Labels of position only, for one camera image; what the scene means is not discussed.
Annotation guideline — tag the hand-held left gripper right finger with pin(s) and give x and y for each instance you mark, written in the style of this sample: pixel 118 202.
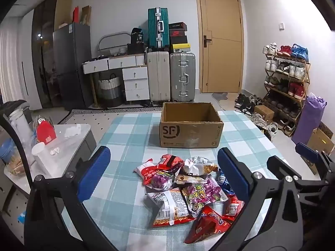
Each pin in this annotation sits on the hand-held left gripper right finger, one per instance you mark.
pixel 233 175

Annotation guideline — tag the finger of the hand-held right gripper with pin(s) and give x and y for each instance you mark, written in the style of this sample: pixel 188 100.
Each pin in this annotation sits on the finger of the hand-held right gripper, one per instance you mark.
pixel 277 166
pixel 305 149

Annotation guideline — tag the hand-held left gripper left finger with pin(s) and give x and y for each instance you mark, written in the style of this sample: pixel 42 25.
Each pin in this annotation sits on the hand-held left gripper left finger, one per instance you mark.
pixel 95 172

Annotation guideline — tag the blue snack packet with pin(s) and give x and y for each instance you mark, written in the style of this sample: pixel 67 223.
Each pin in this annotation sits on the blue snack packet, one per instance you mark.
pixel 223 181

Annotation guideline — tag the pile of snack packets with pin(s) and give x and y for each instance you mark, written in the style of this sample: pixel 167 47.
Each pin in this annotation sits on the pile of snack packets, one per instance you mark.
pixel 180 190

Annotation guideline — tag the clear bag of snacks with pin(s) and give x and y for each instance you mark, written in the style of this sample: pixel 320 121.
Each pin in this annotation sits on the clear bag of snacks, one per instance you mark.
pixel 15 167

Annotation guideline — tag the flat cardboard carton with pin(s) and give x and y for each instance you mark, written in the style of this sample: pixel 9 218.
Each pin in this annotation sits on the flat cardboard carton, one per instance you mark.
pixel 320 141

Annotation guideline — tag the purple gift bag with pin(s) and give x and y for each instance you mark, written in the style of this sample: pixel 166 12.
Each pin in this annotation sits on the purple gift bag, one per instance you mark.
pixel 308 120

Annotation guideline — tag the grey side table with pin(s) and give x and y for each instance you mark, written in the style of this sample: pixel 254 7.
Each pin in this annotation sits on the grey side table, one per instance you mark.
pixel 76 146

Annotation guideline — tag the small white wrapper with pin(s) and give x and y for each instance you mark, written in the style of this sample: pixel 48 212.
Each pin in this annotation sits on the small white wrapper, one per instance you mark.
pixel 54 151

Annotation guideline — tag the white tissue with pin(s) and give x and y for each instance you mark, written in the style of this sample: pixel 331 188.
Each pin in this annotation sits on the white tissue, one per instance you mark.
pixel 72 131

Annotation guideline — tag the small brown cardboard box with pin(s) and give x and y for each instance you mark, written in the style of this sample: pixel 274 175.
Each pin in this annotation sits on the small brown cardboard box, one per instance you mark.
pixel 264 113

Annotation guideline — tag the dotted rug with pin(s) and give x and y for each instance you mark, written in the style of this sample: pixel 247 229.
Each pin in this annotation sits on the dotted rug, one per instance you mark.
pixel 104 116

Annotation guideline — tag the white cup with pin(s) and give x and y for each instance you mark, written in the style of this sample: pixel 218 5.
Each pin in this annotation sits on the white cup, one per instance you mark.
pixel 40 157

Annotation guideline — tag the red gift box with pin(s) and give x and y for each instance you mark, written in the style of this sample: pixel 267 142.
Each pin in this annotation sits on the red gift box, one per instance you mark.
pixel 46 134

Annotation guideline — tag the scattered shoes heap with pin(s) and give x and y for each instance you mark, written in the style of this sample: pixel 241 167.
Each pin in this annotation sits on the scattered shoes heap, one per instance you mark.
pixel 247 103

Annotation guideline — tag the wooden shoe rack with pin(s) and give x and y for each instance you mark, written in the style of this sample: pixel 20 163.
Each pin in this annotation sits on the wooden shoe rack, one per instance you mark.
pixel 306 78

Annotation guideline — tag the grey door mat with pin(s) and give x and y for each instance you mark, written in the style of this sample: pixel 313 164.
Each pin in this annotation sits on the grey door mat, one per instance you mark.
pixel 221 99

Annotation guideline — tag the shoe rack with shoes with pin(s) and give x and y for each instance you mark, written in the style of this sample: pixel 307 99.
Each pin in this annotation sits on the shoe rack with shoes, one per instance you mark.
pixel 286 69

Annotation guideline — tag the grey white woven basket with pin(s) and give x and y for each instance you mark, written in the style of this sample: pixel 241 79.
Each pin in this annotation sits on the grey white woven basket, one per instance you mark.
pixel 110 91

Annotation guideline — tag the blue white package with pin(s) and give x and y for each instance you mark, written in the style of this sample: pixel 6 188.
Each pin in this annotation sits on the blue white package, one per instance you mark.
pixel 22 217

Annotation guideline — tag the grey white appliance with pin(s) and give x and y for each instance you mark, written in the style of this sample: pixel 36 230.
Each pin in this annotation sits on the grey white appliance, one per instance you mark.
pixel 19 125

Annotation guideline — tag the blue bowl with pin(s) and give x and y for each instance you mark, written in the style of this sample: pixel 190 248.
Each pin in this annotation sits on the blue bowl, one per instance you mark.
pixel 6 150

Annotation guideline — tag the white drawer dresser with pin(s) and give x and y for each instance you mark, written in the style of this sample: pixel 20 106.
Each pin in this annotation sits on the white drawer dresser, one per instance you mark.
pixel 134 82

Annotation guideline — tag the grey refrigerator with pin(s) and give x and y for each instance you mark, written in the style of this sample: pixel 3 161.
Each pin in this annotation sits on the grey refrigerator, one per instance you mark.
pixel 72 65

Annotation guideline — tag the silver suitcase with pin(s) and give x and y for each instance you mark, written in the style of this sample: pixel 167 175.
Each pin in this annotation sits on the silver suitcase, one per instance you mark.
pixel 182 77

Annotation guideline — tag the beige suitcase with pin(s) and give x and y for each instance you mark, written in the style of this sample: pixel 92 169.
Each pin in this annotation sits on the beige suitcase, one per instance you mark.
pixel 158 75

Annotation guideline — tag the small white basket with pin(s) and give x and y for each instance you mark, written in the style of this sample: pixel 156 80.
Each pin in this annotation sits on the small white basket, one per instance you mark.
pixel 122 50

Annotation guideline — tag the black storage box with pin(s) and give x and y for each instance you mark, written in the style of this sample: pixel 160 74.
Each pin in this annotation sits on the black storage box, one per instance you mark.
pixel 136 49

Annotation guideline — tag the white curtain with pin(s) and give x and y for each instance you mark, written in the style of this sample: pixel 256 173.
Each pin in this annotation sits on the white curtain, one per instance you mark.
pixel 13 65

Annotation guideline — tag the wooden door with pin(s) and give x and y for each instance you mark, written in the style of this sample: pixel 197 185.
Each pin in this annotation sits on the wooden door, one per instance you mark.
pixel 221 39

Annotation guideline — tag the yellow black shoebox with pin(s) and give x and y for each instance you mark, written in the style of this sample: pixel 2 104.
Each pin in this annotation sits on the yellow black shoebox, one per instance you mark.
pixel 180 48

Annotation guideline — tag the dark tall cabinet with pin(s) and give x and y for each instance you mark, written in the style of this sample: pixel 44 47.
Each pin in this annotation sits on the dark tall cabinet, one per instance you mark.
pixel 43 44

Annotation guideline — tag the black paper bag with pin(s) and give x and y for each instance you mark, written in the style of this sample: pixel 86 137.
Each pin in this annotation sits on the black paper bag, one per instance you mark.
pixel 137 35

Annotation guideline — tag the plain black shoebox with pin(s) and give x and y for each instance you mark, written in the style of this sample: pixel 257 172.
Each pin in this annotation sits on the plain black shoebox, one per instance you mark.
pixel 179 40

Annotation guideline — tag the small white box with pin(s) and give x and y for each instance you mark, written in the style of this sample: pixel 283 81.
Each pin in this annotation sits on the small white box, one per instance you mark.
pixel 63 26

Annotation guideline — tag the red black shoebox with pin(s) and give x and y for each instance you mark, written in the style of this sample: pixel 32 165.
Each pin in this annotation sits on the red black shoebox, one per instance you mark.
pixel 178 33

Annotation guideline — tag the teal suitcase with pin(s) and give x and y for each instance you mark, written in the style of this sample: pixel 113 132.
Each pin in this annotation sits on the teal suitcase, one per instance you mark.
pixel 158 28

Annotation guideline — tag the brown carton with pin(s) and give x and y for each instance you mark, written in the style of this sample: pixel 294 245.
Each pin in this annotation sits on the brown carton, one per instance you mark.
pixel 85 15

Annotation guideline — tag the red carton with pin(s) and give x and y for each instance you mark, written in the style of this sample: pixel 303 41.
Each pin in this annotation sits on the red carton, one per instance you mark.
pixel 76 14

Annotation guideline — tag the white arched frame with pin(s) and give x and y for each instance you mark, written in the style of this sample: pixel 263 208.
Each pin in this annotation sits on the white arched frame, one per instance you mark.
pixel 104 38

